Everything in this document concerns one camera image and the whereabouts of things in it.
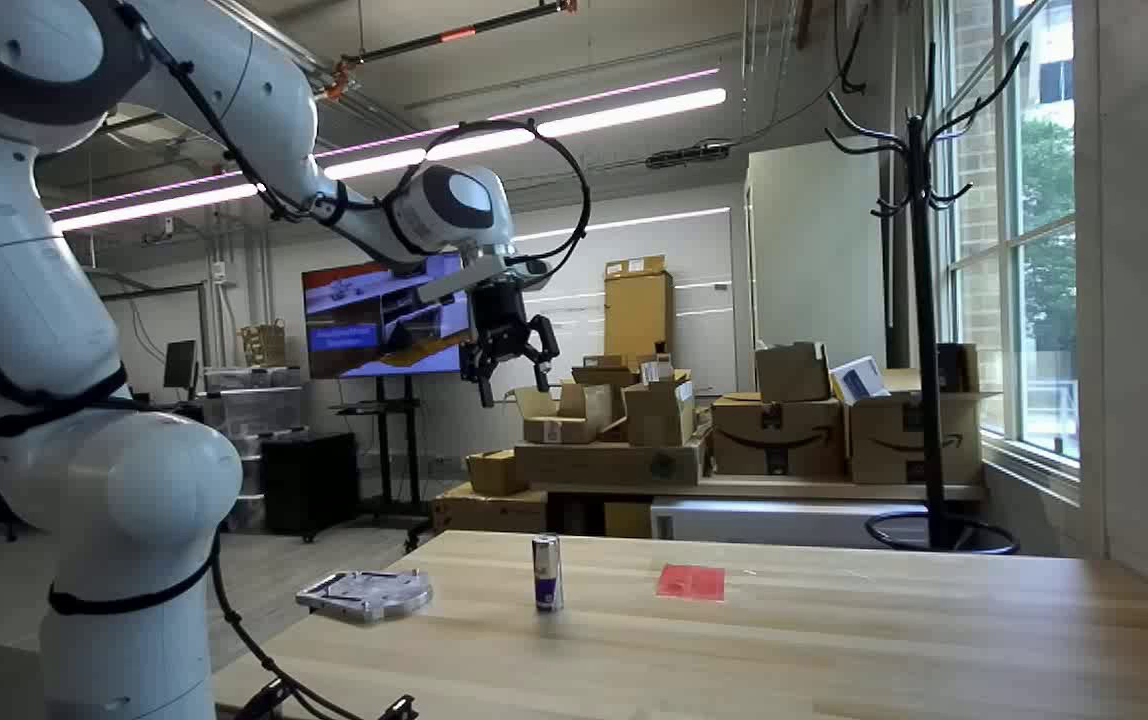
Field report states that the black coat rack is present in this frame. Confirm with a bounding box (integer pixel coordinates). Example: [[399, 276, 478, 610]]
[[821, 5, 1033, 555]]

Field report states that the dark ceiling fixture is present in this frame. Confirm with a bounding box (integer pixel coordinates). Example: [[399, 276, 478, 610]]
[[645, 135, 738, 173]]

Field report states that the black TV stand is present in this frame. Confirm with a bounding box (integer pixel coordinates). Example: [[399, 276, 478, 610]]
[[335, 372, 436, 551]]

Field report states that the long flat cardboard box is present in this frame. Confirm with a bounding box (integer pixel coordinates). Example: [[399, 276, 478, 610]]
[[514, 439, 710, 491]]

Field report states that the large cardboard box with label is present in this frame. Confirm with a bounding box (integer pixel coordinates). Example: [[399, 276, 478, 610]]
[[427, 482, 551, 538]]

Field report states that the white wall whiteboard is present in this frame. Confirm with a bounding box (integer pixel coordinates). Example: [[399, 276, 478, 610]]
[[508, 206, 741, 397]]

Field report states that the tall upright cardboard box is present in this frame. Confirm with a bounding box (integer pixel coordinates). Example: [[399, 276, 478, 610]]
[[599, 254, 677, 372]]

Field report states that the small computer monitor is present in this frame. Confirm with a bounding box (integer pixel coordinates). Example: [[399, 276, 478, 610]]
[[162, 338, 203, 397]]

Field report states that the black floor cabinet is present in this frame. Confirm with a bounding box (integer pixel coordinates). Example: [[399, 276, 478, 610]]
[[259, 429, 365, 542]]

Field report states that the long ceiling light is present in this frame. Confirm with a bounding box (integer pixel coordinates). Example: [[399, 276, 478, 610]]
[[47, 83, 734, 238]]

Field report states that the large TV screen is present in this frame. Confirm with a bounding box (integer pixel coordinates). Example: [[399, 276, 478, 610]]
[[302, 254, 479, 386]]

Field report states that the flat metal plate with slots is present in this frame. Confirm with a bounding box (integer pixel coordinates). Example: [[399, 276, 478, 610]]
[[293, 563, 436, 628]]

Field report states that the silver blue drink can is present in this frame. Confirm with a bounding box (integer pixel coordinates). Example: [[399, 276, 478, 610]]
[[529, 534, 565, 615]]

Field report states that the low flat cardboard box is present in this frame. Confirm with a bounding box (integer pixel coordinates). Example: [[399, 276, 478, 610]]
[[525, 413, 620, 450]]

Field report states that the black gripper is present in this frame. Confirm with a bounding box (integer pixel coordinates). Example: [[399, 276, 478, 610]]
[[456, 273, 565, 413]]

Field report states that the white cabinet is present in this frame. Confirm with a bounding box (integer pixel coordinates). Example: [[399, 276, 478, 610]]
[[744, 135, 893, 372]]

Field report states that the narrow upright cardboard box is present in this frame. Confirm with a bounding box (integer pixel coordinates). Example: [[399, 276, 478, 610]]
[[624, 375, 702, 453]]

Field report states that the Amazon smile cardboard box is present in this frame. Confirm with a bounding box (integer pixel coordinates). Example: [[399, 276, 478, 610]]
[[850, 390, 989, 488], [710, 392, 854, 485]]

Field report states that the large window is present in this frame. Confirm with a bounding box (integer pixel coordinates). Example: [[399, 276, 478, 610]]
[[928, 0, 1086, 471]]

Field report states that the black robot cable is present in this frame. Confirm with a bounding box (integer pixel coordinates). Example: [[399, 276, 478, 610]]
[[107, 0, 595, 297]]

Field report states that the plain cardboard box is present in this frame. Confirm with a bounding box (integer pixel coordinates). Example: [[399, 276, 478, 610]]
[[751, 339, 833, 410]]

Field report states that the small cardboard box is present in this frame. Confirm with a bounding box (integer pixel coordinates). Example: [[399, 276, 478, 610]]
[[465, 450, 534, 500]]

